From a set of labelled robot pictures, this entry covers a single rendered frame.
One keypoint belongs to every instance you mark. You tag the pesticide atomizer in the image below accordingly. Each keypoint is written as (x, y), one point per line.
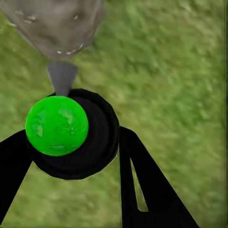
(74, 133)

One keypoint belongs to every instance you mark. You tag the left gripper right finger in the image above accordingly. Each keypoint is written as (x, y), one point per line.
(166, 210)

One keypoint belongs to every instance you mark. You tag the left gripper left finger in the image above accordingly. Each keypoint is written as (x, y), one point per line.
(14, 164)

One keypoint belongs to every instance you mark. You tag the tree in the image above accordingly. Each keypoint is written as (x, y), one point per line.
(53, 29)

